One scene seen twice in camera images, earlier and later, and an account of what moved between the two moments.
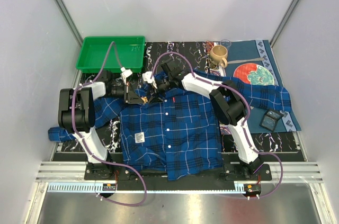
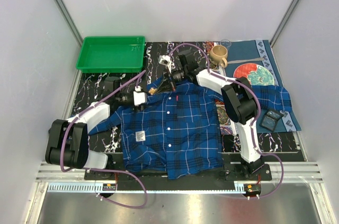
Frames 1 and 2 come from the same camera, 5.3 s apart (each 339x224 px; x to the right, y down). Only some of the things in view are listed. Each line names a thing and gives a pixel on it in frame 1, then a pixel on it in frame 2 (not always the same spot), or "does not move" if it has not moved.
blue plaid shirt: x=177 y=132 does not move
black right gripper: x=154 y=92 to x=166 y=84
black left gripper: x=130 y=97 to x=136 y=108
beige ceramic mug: x=218 y=54 does not move
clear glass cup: x=225 y=43 does not move
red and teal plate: x=254 y=74 does not move
